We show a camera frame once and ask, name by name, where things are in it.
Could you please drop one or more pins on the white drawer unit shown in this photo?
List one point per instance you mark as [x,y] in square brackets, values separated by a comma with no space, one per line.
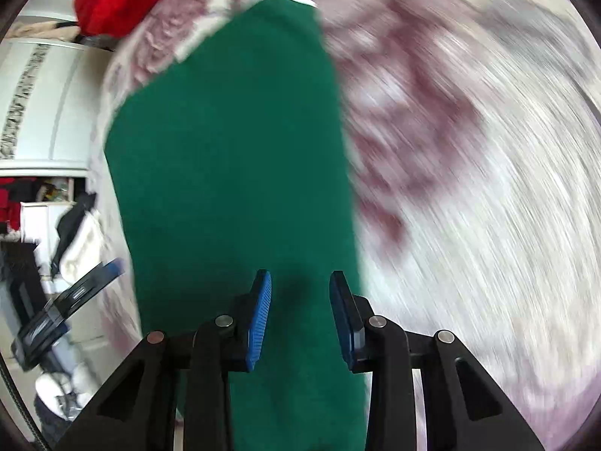
[42,221]

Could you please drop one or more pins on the green and cream varsity jacket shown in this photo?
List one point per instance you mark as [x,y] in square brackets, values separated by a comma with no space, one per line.
[234,150]

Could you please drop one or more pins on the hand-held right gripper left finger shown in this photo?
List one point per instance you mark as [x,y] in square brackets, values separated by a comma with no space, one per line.
[258,324]

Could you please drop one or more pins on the white sliding-door wardrobe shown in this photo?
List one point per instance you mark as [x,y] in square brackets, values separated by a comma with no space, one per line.
[42,103]

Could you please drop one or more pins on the red hanging clothes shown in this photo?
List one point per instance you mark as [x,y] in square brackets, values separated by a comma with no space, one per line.
[11,202]

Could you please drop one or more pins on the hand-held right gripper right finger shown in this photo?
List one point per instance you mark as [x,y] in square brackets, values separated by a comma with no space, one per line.
[342,319]

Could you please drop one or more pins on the floral plush blanket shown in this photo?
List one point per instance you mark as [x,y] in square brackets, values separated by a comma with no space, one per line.
[469,197]

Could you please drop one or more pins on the white plush cloth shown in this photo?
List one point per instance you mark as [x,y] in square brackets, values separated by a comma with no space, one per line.
[87,249]

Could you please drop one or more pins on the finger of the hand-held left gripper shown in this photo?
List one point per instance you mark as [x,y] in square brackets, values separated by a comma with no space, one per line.
[80,291]

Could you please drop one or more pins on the black cloth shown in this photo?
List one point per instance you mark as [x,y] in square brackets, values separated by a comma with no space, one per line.
[75,216]

